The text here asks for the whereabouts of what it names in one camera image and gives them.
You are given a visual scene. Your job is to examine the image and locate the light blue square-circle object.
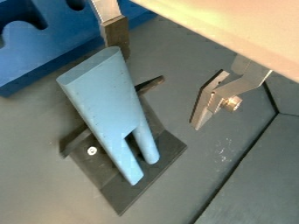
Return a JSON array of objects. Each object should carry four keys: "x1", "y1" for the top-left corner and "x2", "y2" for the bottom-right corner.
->
[{"x1": 58, "y1": 46, "x2": 161, "y2": 185}]

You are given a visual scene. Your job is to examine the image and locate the black fixture stand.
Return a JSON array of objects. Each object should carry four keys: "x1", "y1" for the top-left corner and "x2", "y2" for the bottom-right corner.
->
[{"x1": 58, "y1": 73, "x2": 188, "y2": 214}]

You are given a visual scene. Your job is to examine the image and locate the blue foam shape tray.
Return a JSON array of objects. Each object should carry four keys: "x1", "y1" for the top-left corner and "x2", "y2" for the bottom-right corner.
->
[{"x1": 0, "y1": 0, "x2": 160, "y2": 98}]

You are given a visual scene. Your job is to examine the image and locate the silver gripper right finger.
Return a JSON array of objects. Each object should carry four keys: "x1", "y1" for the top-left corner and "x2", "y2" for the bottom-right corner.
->
[{"x1": 190, "y1": 55, "x2": 273, "y2": 130}]

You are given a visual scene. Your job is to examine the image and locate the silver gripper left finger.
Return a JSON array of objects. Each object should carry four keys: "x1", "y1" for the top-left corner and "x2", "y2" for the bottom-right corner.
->
[{"x1": 90, "y1": 0, "x2": 131, "y2": 60}]

